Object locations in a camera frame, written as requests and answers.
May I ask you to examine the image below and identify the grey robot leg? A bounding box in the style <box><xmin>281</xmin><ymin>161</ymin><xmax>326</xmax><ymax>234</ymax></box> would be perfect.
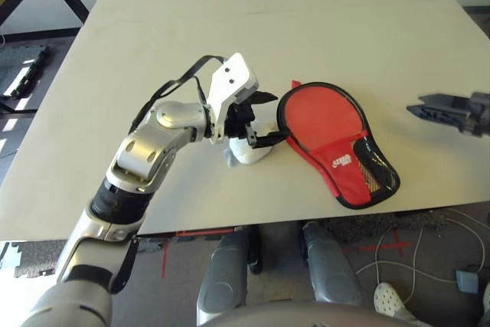
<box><xmin>197</xmin><ymin>229</ymin><xmax>250</xmax><ymax>324</ymax></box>
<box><xmin>302</xmin><ymin>221</ymin><xmax>364</xmax><ymax>307</ymax></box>

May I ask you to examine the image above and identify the black stand post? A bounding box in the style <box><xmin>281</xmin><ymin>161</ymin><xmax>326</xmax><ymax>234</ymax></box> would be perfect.
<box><xmin>247</xmin><ymin>225</ymin><xmax>265</xmax><ymax>275</ymax></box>

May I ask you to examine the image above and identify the red ping-pong paddle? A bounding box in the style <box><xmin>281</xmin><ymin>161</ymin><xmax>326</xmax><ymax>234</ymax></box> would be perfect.
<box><xmin>285</xmin><ymin>85</ymin><xmax>363</xmax><ymax>152</ymax></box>

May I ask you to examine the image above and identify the white perforated shoe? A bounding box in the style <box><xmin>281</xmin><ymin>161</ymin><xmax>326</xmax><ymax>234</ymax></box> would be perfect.
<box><xmin>373</xmin><ymin>281</ymin><xmax>413</xmax><ymax>321</ymax></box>

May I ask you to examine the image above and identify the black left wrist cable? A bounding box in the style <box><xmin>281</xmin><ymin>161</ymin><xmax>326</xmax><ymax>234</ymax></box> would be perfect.
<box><xmin>129</xmin><ymin>54</ymin><xmax>227</xmax><ymax>132</ymax></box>

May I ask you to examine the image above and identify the dark floor rug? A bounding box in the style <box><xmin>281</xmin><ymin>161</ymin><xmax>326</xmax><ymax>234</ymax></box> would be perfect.
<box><xmin>321</xmin><ymin>210</ymin><xmax>460</xmax><ymax>244</ymax></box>

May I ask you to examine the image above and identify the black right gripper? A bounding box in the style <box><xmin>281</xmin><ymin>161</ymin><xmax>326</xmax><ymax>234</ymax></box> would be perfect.
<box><xmin>406</xmin><ymin>91</ymin><xmax>490</xmax><ymax>139</ymax></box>

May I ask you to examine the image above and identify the red and black paddle case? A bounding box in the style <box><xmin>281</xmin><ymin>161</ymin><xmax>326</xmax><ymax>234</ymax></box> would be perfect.
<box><xmin>276</xmin><ymin>80</ymin><xmax>402</xmax><ymax>211</ymax></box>

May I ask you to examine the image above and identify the white floor cable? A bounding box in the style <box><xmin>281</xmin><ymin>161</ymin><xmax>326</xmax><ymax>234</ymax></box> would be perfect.
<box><xmin>355</xmin><ymin>208</ymin><xmax>488</xmax><ymax>305</ymax></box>

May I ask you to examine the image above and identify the grey robot right leg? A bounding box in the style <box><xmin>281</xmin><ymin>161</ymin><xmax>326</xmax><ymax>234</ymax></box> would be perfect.
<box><xmin>302</xmin><ymin>221</ymin><xmax>364</xmax><ymax>307</ymax></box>

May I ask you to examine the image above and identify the grey robot left leg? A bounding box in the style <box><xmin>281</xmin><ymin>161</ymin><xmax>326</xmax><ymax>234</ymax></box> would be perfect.
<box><xmin>197</xmin><ymin>229</ymin><xmax>250</xmax><ymax>324</ymax></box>

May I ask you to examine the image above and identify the grey foam floor mat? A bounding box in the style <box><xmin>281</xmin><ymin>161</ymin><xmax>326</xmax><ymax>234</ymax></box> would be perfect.
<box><xmin>0</xmin><ymin>240</ymin><xmax>68</xmax><ymax>280</ymax></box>

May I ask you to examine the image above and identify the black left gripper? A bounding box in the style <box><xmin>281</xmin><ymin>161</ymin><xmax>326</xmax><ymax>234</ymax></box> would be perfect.
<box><xmin>225</xmin><ymin>90</ymin><xmax>288</xmax><ymax>150</ymax></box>

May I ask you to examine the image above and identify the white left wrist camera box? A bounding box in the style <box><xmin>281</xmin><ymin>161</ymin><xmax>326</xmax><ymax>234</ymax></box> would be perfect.
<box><xmin>206</xmin><ymin>52</ymin><xmax>260</xmax><ymax>146</ymax></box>

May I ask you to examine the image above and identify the blue-grey foot pedal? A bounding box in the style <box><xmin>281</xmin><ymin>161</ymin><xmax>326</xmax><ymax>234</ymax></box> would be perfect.
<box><xmin>454</xmin><ymin>268</ymin><xmax>480</xmax><ymax>294</ymax></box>

